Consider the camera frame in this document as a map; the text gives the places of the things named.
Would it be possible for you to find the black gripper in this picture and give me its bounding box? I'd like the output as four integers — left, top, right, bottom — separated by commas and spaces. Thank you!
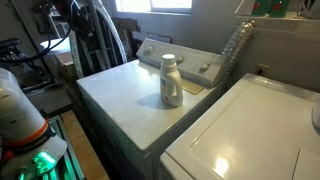
63, 0, 95, 38

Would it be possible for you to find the white detergent lid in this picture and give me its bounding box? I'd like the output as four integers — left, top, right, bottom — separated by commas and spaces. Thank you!
161, 53, 177, 68

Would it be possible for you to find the white drying machine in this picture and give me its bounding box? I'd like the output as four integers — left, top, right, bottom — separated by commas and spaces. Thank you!
75, 37, 228, 180

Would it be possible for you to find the white detergent bottle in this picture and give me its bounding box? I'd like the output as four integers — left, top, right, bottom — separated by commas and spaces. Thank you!
159, 61, 184, 108

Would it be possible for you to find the green detergent box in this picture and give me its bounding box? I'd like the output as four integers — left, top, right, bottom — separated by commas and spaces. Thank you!
268, 0, 292, 19

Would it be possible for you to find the white washing machine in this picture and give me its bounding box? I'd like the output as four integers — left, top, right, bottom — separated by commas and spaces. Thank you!
159, 72, 320, 180

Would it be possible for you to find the white round basin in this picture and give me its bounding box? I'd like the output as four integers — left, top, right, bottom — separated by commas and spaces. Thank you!
39, 37, 73, 56

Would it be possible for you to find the dark wooden furniture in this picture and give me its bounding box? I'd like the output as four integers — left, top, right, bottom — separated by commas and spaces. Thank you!
111, 17, 142, 59

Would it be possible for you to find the large white dryer knob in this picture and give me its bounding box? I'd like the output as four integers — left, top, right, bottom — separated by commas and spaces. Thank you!
143, 44, 156, 57

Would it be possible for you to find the yellow lint trap panel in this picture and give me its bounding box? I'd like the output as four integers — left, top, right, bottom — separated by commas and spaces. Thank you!
181, 79, 205, 96

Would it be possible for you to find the round beige dryer knob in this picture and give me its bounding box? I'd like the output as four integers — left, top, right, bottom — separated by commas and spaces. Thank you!
199, 62, 211, 73

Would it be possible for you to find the narrow green bottle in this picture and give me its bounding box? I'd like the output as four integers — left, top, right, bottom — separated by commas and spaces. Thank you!
251, 0, 270, 16

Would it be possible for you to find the white curved hose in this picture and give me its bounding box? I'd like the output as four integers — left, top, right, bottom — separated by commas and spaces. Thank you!
68, 0, 129, 80

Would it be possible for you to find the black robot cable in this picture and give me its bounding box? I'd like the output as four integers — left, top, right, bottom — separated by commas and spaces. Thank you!
0, 26, 73, 65

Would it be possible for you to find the black camera stand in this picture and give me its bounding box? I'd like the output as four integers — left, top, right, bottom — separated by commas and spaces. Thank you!
0, 37, 57, 92

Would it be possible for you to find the silver foil vent hose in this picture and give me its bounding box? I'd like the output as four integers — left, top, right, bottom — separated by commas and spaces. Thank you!
221, 19, 258, 88

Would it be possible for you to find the beige wall outlet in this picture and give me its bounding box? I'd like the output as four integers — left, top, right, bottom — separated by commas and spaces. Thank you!
255, 63, 271, 77

